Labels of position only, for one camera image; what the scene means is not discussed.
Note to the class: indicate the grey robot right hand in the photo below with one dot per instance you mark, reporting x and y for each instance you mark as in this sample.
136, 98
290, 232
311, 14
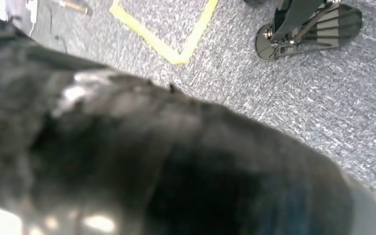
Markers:
142, 162

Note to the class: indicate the yellow floor tape square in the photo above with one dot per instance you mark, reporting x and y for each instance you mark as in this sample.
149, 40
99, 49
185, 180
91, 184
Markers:
175, 55

